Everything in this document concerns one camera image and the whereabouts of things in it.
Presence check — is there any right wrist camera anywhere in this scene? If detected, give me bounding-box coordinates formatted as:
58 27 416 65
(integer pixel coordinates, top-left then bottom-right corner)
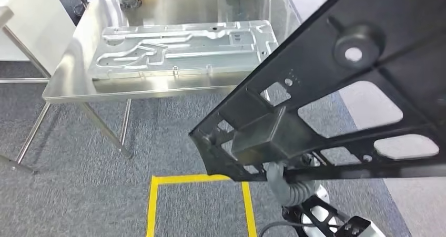
334 216 388 237

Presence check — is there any steel side table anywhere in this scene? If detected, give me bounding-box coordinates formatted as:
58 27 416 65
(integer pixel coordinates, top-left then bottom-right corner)
0 5 53 175

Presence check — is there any white cabinet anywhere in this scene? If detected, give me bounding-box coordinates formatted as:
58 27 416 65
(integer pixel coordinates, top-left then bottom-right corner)
0 0 76 77

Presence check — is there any black plastic car part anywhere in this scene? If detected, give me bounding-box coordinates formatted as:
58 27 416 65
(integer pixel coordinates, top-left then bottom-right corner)
189 0 446 183

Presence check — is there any stainless steel workbench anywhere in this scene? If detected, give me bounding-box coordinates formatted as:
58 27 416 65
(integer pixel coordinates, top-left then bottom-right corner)
42 0 302 160

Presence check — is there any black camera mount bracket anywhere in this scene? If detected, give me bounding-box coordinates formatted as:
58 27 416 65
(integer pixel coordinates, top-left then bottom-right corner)
282 195 349 237

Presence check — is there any metal fixture plate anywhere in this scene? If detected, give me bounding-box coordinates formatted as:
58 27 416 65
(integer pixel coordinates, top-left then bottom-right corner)
87 19 279 81

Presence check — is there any chrome stanchion post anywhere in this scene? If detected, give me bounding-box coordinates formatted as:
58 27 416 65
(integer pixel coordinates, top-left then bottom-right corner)
72 0 89 18

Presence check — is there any black camera cable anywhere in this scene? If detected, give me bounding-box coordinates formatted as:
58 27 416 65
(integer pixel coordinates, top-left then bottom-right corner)
257 221 340 237

